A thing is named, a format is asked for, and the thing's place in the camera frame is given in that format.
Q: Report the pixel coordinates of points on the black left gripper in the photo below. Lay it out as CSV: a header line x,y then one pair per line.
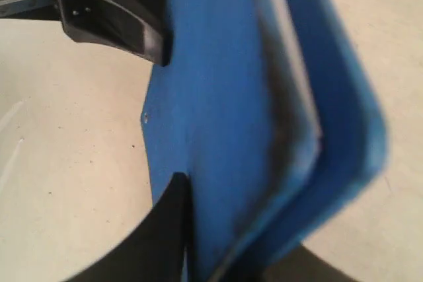
x,y
134,26

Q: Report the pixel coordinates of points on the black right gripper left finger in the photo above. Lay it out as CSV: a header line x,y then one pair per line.
x,y
155,250

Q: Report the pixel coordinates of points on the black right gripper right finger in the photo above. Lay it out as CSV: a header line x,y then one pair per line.
x,y
301,265

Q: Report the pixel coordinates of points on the blue file folder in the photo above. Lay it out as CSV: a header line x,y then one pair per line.
x,y
267,110

